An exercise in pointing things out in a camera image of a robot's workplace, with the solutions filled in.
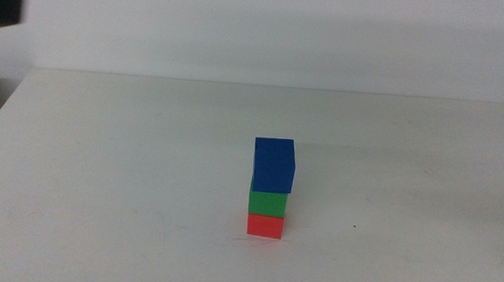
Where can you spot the red cube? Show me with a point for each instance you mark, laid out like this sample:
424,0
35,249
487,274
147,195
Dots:
265,226

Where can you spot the green cube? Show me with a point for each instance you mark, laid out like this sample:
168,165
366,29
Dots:
267,203

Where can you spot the blue cube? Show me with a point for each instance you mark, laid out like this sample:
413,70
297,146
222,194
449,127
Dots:
274,165

